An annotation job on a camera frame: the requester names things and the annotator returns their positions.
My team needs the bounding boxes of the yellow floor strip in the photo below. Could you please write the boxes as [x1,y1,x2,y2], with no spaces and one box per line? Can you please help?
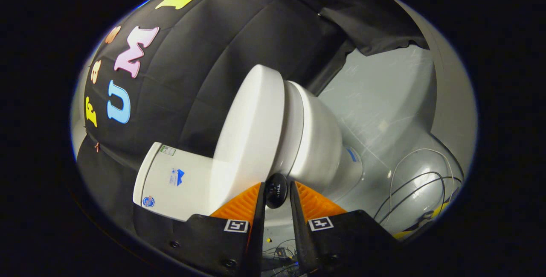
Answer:
[393,201,450,240]

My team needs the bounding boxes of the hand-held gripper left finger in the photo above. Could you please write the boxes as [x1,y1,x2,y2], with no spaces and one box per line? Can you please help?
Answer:
[158,182,267,277]

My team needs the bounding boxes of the black backdrop cloth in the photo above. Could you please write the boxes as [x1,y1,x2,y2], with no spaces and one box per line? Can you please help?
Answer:
[76,0,430,265]

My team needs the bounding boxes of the white ceramic toilet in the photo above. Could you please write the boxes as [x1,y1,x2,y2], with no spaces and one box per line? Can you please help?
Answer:
[133,80,364,223]

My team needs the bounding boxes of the white toilet tank cover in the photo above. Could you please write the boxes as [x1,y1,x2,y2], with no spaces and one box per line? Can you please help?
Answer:
[133,142,163,208]

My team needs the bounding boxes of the white floor cable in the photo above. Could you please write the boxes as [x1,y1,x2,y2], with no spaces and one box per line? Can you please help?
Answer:
[389,148,456,209]

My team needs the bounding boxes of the white toilet lid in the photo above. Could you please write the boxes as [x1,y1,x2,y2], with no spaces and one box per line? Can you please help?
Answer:
[212,64,285,216]

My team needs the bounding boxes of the black round lid pull tab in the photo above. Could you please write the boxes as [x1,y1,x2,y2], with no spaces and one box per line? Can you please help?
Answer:
[265,173,289,209]

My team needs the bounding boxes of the black floor cable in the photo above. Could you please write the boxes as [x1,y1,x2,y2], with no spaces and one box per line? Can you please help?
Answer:
[374,171,465,226]

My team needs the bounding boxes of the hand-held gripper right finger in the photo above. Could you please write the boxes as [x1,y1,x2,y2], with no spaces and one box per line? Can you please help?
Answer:
[290,180,401,276]

